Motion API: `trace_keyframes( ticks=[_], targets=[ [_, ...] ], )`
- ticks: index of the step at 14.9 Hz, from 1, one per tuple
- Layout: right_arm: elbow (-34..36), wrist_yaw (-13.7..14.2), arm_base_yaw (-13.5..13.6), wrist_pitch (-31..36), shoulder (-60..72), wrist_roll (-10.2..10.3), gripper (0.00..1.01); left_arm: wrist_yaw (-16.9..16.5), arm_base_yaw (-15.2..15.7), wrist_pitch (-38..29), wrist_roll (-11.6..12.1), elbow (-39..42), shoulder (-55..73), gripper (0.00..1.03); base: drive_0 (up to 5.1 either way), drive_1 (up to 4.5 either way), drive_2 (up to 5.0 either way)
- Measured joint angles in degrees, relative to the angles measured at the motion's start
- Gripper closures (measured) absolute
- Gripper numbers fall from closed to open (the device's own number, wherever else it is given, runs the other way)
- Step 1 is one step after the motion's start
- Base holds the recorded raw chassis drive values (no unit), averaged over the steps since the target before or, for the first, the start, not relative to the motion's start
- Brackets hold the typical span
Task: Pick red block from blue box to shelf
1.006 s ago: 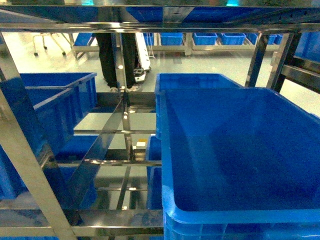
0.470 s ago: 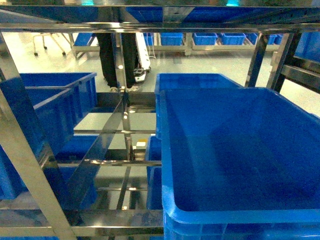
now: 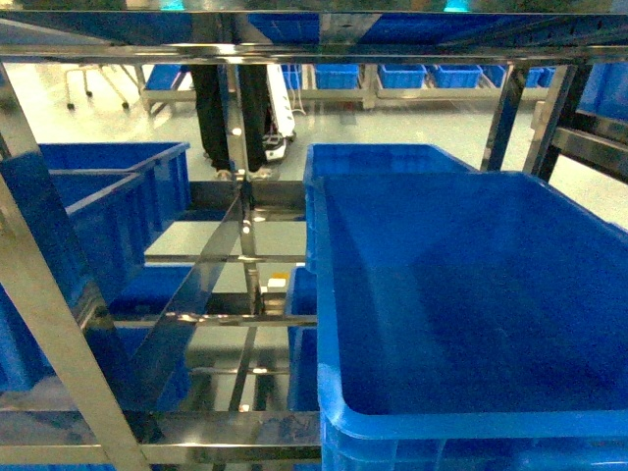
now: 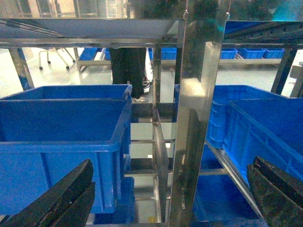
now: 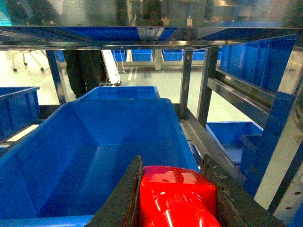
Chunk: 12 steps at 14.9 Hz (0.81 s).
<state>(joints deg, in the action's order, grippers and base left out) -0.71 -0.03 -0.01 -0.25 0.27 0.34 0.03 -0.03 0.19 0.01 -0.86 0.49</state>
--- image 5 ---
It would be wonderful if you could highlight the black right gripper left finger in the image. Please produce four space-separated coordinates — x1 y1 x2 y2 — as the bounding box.
86 156 143 227

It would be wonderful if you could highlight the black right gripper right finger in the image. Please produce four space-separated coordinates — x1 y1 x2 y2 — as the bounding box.
200 154 284 227

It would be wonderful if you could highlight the red toy block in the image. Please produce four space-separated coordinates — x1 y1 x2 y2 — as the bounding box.
139 166 221 227

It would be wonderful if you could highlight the blue bin upper rack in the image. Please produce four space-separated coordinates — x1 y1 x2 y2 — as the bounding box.
0 98 198 227

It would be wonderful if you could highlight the blue bin lower right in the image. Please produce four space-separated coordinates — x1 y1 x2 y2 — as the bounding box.
206 122 263 166

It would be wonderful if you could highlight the blue bin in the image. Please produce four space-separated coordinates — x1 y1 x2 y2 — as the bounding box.
75 86 160 102
0 87 40 141
206 122 263 166

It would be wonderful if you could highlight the blue bin behind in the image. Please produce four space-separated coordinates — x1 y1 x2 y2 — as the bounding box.
75 86 160 102

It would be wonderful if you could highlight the steel flow rack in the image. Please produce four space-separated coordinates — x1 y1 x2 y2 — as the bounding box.
0 23 303 227

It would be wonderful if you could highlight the person in dark clothes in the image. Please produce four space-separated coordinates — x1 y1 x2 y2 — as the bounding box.
63 50 103 98

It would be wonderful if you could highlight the blue bin left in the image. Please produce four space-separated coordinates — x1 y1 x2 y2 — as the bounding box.
0 87 40 141

